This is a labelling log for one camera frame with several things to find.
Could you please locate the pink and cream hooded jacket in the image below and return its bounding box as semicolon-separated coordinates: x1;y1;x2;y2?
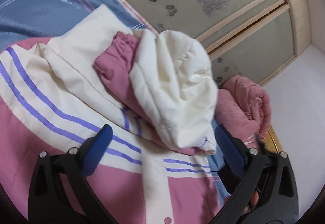
0;4;222;224

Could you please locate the person's left hand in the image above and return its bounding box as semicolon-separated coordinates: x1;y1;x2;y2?
242;191;259;215

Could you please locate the wooden headboard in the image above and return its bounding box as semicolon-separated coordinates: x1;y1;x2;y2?
263;126;283;153

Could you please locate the rolled pink quilt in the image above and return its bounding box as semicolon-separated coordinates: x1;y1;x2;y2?
214;76;272;149

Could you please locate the frosted glass sliding door right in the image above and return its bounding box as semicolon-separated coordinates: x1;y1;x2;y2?
209;4;294;86

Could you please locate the blue plaid bed sheet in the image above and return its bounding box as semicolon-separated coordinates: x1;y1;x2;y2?
0;0;230;208

